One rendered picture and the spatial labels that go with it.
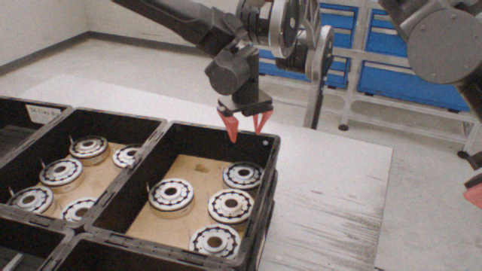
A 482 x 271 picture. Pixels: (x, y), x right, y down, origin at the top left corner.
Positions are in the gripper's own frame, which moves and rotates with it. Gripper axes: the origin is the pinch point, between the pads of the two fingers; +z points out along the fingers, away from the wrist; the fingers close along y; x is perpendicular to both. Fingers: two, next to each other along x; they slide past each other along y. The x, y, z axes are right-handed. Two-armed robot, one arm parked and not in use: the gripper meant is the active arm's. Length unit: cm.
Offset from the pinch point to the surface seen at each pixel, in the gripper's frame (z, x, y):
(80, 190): 13.9, 17.1, -36.9
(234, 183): 11.5, -1.7, -3.9
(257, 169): 11.6, 0.0, 3.4
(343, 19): 19, 109, 136
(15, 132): 14, 55, -51
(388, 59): 39, 81, 151
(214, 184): 14.3, 3.3, -7.0
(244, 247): 4.4, -24.1, -14.0
